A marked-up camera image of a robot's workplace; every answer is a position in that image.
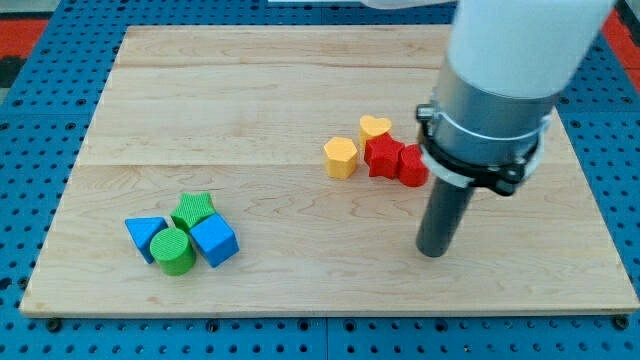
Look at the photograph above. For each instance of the yellow hexagon block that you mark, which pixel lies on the yellow hexagon block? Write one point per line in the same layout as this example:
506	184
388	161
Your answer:
341	157

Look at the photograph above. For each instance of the yellow heart block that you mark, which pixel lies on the yellow heart block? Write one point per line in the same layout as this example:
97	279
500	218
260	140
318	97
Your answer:
371	127

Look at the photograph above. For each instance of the blue cube block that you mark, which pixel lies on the blue cube block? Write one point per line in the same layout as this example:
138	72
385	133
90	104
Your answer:
215	239

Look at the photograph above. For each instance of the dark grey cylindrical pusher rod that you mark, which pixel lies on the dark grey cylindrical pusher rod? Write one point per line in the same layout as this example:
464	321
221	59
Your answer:
444	212

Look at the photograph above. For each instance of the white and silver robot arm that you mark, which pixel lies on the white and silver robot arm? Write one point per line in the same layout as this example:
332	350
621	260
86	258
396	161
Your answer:
506	62

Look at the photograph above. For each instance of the green cylinder block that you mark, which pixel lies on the green cylinder block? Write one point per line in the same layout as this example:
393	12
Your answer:
172	250

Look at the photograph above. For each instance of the red rounded block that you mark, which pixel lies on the red rounded block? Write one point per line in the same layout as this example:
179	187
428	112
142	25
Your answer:
411	170

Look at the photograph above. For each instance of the blue triangle block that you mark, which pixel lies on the blue triangle block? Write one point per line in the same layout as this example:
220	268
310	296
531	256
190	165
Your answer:
142	230

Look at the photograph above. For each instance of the wooden board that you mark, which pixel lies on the wooden board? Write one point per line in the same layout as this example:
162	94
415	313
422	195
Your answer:
243	112

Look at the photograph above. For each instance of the green star block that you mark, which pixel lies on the green star block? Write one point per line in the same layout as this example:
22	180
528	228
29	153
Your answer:
192	209

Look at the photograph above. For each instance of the red star block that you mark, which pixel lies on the red star block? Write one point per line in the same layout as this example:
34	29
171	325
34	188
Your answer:
382	155

